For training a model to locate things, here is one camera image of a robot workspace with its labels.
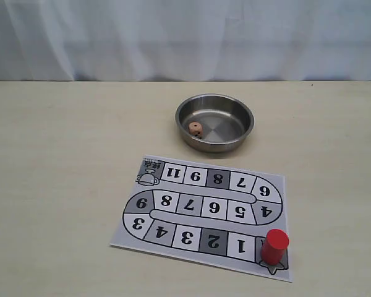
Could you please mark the wooden die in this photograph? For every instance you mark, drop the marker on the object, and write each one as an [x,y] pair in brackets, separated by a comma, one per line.
[196,129]

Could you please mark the stainless steel round bowl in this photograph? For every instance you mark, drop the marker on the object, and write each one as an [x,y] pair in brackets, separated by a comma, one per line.
[226,122]

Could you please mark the red cylinder game piece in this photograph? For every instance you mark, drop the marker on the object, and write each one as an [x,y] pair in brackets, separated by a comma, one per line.
[274,246]

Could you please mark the white backdrop curtain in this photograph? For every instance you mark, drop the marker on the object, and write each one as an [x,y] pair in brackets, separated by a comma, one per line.
[185,40]

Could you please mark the paper number game board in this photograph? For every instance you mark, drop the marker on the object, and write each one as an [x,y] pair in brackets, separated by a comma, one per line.
[208,214]

